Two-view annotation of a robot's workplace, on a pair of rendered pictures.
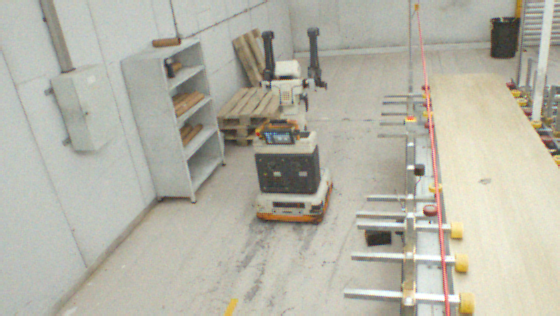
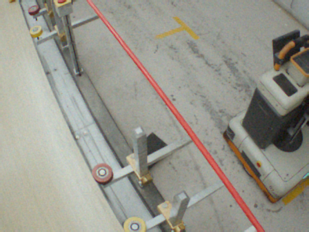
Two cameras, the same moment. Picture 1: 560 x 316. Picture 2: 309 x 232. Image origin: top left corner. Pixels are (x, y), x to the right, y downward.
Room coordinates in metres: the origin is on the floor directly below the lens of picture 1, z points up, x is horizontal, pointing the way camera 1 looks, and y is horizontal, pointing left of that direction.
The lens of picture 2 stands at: (3.62, -1.39, 1.98)
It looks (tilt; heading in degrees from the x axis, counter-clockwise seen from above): 57 degrees down; 131
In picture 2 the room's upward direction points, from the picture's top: straight up
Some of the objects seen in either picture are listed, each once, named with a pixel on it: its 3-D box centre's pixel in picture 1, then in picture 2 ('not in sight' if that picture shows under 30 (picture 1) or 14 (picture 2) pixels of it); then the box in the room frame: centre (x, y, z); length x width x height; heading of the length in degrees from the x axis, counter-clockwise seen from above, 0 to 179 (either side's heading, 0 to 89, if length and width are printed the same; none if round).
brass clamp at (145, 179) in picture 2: not in sight; (139, 169); (3.24, -1.05, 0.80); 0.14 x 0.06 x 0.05; 162
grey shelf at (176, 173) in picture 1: (179, 119); not in sight; (4.48, 1.08, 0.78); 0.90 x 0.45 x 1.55; 162
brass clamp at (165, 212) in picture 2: not in sight; (171, 217); (3.48, -1.12, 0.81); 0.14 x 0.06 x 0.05; 162
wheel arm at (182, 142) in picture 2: (404, 135); (147, 161); (3.24, -0.99, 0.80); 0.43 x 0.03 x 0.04; 72
